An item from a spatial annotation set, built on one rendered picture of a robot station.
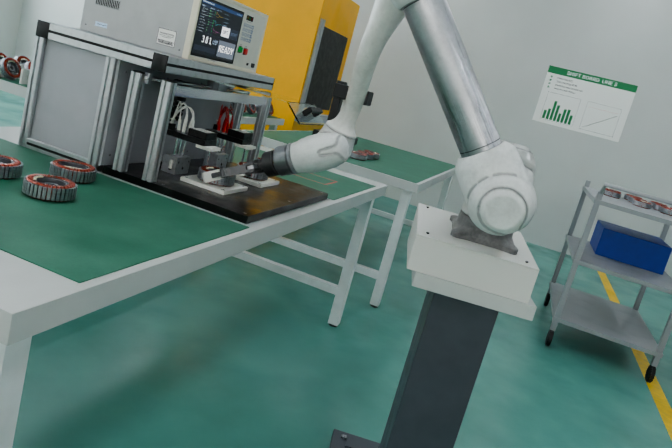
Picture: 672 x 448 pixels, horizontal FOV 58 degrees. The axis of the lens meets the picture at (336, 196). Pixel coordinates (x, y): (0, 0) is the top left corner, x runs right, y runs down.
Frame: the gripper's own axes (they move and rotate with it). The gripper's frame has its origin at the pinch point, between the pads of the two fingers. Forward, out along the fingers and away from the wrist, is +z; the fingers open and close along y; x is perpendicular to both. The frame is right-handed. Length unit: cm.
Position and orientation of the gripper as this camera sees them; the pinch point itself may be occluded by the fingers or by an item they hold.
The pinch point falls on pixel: (218, 175)
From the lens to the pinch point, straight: 184.7
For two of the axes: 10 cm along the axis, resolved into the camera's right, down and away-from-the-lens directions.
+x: -2.1, -9.8, -0.3
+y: 3.2, -1.0, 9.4
